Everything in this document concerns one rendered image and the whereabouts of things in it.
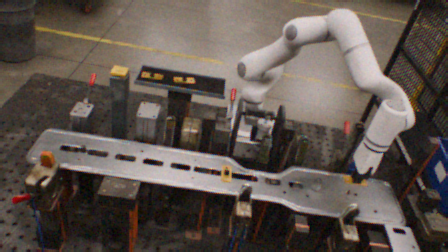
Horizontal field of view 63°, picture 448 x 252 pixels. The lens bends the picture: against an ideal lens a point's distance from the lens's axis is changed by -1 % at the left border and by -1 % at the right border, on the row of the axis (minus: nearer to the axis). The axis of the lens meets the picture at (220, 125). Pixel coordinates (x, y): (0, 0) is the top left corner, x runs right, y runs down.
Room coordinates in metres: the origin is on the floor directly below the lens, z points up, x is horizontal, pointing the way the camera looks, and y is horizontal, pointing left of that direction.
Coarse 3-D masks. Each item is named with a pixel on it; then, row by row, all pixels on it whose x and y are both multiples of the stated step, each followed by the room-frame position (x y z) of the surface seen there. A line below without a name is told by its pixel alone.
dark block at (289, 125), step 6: (288, 120) 1.25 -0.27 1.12; (294, 120) 1.26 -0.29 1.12; (288, 126) 1.21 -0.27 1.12; (294, 126) 1.21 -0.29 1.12; (282, 132) 1.19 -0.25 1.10; (288, 132) 1.19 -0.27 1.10; (294, 132) 1.19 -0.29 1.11; (282, 138) 1.19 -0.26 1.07; (288, 138) 1.19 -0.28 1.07; (282, 144) 1.19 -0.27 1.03; (288, 144) 1.19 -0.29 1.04; (276, 150) 1.20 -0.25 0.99; (282, 150) 1.19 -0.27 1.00; (276, 156) 1.19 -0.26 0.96; (282, 156) 1.19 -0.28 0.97; (270, 162) 1.23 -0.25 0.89; (276, 162) 1.19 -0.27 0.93; (282, 162) 1.19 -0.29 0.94; (270, 168) 1.20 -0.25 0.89; (276, 168) 1.19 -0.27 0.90
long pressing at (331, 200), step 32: (32, 160) 0.87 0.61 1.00; (64, 160) 0.90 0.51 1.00; (96, 160) 0.93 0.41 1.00; (160, 160) 1.00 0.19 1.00; (192, 160) 1.03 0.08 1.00; (224, 160) 1.06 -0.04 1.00; (224, 192) 0.90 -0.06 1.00; (256, 192) 0.93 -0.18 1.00; (288, 192) 0.96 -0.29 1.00; (320, 192) 1.00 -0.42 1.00; (352, 192) 1.03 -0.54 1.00; (384, 192) 1.07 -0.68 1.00; (384, 224) 0.91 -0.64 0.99
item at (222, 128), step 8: (216, 120) 1.20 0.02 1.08; (224, 120) 1.22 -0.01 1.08; (216, 128) 1.15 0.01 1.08; (224, 128) 1.16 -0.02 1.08; (216, 136) 1.15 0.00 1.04; (224, 136) 1.15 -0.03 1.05; (216, 144) 1.15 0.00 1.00; (224, 144) 1.15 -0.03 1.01; (216, 152) 1.16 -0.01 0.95; (224, 152) 1.15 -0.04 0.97
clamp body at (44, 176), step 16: (32, 176) 0.75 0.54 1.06; (48, 176) 0.76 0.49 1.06; (32, 192) 0.72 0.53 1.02; (48, 192) 0.73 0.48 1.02; (32, 208) 0.72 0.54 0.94; (48, 208) 0.72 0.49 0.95; (64, 208) 0.82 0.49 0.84; (48, 224) 0.74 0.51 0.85; (64, 224) 0.80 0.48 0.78; (48, 240) 0.73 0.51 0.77; (64, 240) 0.77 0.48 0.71
